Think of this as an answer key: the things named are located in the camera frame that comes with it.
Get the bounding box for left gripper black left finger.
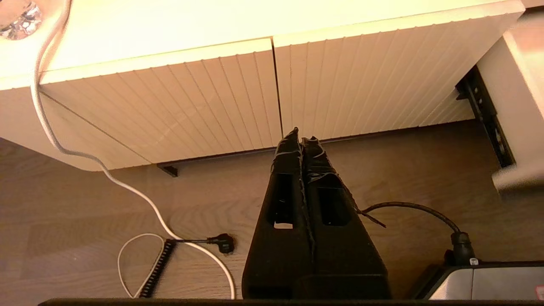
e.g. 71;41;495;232
241;127;316;300

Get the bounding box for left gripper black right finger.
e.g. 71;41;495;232
300;136;392;300

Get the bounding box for white ribbed drawer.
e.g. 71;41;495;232
476;13;544;195

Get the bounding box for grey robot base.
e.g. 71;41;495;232
410;260;544;300

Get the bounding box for white TV cabinet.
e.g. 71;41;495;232
0;0;544;171

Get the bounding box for white ribbed cabinet front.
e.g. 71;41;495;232
39;37;284;165
273;11;527;142

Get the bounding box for clear glass cup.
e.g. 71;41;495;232
0;0;43;41

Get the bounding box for black floor cable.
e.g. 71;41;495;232
359;201;476;266

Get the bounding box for black coiled plug cable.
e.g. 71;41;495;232
139;233;235;299

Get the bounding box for thin white cable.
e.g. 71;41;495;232
118;233;166;299

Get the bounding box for thick white power cable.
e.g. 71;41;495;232
30;0;236;300

